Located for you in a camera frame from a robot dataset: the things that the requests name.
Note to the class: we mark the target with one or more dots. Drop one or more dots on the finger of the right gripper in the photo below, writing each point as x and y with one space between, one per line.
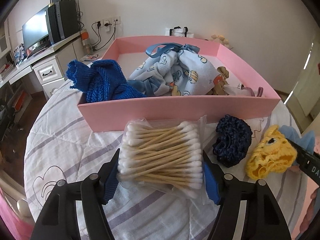
308 164

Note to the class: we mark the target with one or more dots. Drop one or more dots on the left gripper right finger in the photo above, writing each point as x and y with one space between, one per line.
263 216

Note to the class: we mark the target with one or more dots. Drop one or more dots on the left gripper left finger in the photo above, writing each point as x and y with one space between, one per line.
96 191

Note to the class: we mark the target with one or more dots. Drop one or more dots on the yellow crochet hat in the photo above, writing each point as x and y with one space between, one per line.
273 154

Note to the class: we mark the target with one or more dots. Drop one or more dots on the cotton swabs plastic pack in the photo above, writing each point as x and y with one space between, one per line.
163 154

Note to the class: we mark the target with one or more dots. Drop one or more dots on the dark navy crochet scrunchie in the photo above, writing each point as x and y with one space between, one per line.
233 141

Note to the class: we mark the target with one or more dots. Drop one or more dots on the clear bag with mauve strap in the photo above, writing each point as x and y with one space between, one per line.
243 91

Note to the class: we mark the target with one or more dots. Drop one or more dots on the royal blue knit cloth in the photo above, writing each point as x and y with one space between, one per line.
102 81

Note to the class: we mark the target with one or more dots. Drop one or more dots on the tan stocking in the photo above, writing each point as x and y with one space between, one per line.
219 82

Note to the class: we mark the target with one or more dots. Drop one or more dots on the blue patterned drawstring pouch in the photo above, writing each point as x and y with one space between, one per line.
174 69

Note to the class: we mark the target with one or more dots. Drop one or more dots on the white striped quilted tablecloth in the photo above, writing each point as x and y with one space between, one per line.
61 145

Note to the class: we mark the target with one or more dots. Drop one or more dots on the white desk with drawers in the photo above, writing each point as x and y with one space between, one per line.
50 65

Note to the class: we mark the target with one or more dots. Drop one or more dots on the small patterned pouch on shelf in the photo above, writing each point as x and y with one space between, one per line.
90 58

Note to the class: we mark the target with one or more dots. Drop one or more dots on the pink shallow cardboard box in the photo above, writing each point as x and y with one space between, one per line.
129 52

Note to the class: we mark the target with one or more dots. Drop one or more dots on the cream plush sheep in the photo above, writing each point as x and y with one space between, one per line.
220 39

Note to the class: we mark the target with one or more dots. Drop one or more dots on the white glass door cabinet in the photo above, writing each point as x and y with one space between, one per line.
4 39

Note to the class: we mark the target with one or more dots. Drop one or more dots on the black computer monitor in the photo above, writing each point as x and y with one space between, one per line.
35 33

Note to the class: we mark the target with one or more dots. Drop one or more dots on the white tote bag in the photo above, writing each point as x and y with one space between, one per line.
179 32

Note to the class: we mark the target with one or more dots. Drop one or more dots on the black computer tower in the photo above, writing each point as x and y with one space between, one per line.
62 21

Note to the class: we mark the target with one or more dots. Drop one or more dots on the wall power outlet strip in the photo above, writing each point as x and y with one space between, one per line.
111 21

